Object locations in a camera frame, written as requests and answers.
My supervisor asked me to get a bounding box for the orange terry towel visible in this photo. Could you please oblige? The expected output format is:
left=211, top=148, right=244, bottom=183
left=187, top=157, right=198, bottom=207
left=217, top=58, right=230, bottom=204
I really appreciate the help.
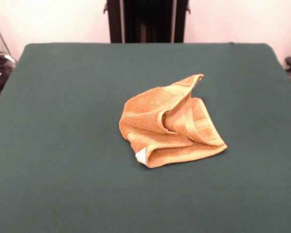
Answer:
left=118, top=73, right=228, bottom=169

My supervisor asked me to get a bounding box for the dark green table cloth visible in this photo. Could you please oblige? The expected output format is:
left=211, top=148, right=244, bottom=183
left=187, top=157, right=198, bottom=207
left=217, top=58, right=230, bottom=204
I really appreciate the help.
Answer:
left=0, top=42, right=291, bottom=233

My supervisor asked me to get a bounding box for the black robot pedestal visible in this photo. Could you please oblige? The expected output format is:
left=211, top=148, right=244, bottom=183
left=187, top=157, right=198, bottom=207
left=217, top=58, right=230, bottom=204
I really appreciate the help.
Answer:
left=103, top=0, right=192, bottom=44

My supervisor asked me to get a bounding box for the grey cable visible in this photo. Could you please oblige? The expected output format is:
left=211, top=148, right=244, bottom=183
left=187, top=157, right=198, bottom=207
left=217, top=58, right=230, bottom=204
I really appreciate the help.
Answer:
left=0, top=19, right=15, bottom=64

